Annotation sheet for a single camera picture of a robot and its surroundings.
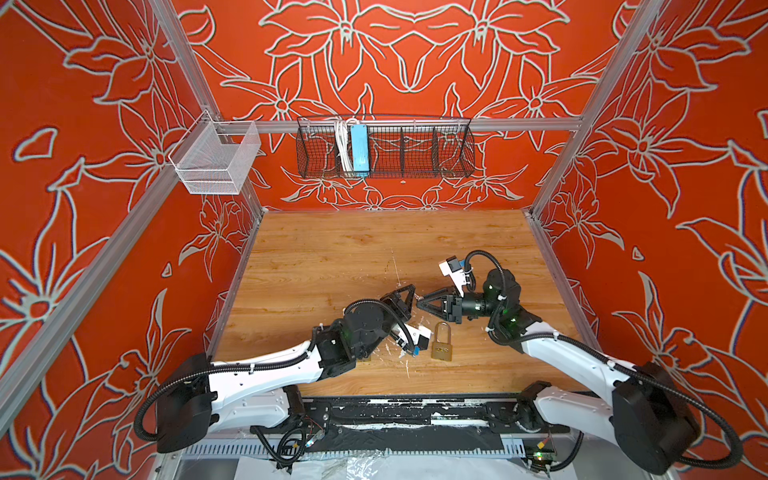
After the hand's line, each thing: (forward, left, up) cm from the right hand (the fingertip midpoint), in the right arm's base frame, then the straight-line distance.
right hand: (418, 308), depth 69 cm
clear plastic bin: (+49, +61, +10) cm, 79 cm away
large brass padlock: (-3, -8, -21) cm, 23 cm away
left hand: (+5, +2, +6) cm, 8 cm away
